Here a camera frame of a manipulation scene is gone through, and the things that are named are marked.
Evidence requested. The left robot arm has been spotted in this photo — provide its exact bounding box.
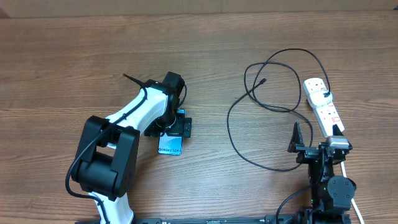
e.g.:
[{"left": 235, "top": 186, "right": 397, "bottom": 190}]
[{"left": 65, "top": 72, "right": 192, "bottom": 224}]

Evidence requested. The white power strip cord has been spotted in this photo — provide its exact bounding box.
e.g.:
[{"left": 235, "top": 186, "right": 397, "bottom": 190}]
[{"left": 340, "top": 161, "right": 365, "bottom": 224}]

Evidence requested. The blue Samsung Galaxy smartphone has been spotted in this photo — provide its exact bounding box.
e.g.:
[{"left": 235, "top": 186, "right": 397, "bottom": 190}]
[{"left": 158, "top": 109, "right": 185, "bottom": 156}]

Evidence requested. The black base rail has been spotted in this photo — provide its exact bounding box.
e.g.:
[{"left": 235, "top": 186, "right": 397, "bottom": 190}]
[{"left": 74, "top": 213, "right": 352, "bottom": 224}]

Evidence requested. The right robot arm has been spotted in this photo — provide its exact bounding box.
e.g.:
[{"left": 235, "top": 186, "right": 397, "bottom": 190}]
[{"left": 287, "top": 123, "right": 356, "bottom": 223}]

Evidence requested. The white power strip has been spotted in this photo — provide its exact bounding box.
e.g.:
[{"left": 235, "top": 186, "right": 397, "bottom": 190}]
[{"left": 303, "top": 78, "right": 345, "bottom": 138}]

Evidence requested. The white charger plug adapter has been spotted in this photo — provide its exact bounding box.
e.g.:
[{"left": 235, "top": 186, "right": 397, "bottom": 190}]
[{"left": 308, "top": 90, "right": 333, "bottom": 108}]

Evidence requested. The black USB charging cable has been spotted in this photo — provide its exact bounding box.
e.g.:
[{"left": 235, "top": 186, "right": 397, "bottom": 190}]
[{"left": 226, "top": 48, "right": 331, "bottom": 173}]

